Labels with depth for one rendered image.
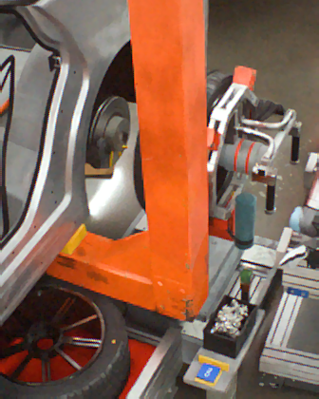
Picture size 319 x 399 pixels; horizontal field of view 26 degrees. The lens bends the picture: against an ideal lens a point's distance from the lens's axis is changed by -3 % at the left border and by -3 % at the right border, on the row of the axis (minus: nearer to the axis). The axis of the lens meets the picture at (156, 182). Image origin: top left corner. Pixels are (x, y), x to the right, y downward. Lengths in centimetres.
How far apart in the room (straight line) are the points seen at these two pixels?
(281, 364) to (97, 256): 89
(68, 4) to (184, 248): 92
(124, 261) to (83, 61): 75
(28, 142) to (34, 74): 26
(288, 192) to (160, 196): 186
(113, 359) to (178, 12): 133
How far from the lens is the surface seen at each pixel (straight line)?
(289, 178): 412
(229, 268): 334
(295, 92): 490
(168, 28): 188
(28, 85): 271
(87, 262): 269
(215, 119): 263
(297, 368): 290
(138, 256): 254
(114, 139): 295
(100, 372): 256
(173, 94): 198
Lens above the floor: 259
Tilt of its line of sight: 39 degrees down
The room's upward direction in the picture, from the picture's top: 4 degrees counter-clockwise
